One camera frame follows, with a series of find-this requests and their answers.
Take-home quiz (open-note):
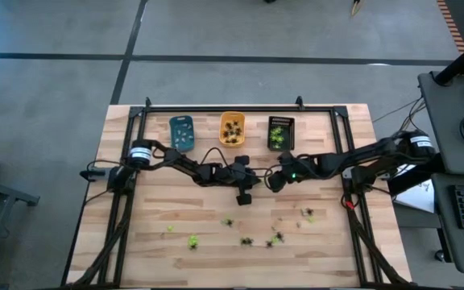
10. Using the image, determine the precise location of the black diagonal desk beam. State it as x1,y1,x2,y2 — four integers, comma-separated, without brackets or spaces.
387,152,445,197

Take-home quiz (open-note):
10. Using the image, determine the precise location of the grey keyboard desk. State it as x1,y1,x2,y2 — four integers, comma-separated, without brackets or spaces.
431,172,464,276

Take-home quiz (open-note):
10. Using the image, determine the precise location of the large grey desk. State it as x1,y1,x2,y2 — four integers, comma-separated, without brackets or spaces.
417,71,464,176

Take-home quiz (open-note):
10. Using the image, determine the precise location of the black diagonal pole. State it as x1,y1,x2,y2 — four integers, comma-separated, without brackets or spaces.
433,31,464,86

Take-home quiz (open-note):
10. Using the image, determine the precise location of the black slotted plastic basket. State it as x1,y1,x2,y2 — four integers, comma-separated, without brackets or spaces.
267,116,296,152

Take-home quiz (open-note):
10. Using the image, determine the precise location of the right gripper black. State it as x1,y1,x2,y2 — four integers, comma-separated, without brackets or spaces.
266,151,312,193

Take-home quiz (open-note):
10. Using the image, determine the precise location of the white paper sheet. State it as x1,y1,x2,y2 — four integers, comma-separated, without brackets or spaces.
391,163,437,214

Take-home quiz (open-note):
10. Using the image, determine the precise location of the teal plastic bin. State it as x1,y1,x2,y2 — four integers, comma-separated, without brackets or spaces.
168,115,196,152

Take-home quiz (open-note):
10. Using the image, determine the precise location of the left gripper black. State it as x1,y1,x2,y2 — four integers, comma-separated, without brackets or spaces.
220,155,262,206

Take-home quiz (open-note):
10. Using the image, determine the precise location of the yellow plastic bin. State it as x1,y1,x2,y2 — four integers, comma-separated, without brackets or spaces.
218,111,247,148

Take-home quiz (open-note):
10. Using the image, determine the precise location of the black cable loop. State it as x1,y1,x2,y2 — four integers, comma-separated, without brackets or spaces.
338,192,358,210

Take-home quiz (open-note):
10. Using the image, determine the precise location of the black cable bundle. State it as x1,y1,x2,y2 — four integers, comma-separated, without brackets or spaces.
372,96,429,140

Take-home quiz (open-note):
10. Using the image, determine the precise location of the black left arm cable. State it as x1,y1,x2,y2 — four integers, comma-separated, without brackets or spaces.
197,146,226,166

